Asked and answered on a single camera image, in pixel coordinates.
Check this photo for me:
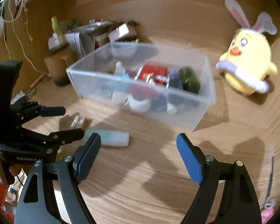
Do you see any small white cardboard box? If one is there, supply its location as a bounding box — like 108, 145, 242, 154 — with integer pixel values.
108, 23, 137, 42

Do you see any clear plastic storage bin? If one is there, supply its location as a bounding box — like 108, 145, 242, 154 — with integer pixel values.
67, 42, 216, 130

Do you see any white tape roll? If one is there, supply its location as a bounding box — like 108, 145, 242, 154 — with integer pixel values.
127, 95, 152, 114

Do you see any red packet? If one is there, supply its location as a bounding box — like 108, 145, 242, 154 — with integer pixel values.
130, 64, 168, 99

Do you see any pale green cream tube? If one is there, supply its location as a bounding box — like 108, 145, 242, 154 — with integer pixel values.
167, 102, 178, 115

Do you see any yellow chick plush toy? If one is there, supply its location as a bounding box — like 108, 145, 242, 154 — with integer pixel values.
216, 0, 278, 96

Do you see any pink paw keychain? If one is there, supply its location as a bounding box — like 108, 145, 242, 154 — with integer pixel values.
261, 198, 276, 224

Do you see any blue Max staples box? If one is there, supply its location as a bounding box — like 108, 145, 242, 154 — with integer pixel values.
151, 68, 185, 112

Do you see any small wooden stamp block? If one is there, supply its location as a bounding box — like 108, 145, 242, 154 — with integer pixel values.
70, 115, 88, 130

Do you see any person's hand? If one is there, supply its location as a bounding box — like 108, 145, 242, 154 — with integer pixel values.
0, 158, 33, 186

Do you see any black pen in sleeve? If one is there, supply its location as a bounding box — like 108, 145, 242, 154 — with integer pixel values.
265, 156, 274, 203

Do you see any yellow green spray bottle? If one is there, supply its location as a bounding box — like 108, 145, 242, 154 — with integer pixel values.
51, 16, 67, 46

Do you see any stack of books and papers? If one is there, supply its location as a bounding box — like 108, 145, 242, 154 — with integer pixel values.
60, 18, 141, 57

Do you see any dark green pump bottle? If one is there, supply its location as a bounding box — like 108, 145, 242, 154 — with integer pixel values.
178, 67, 200, 94

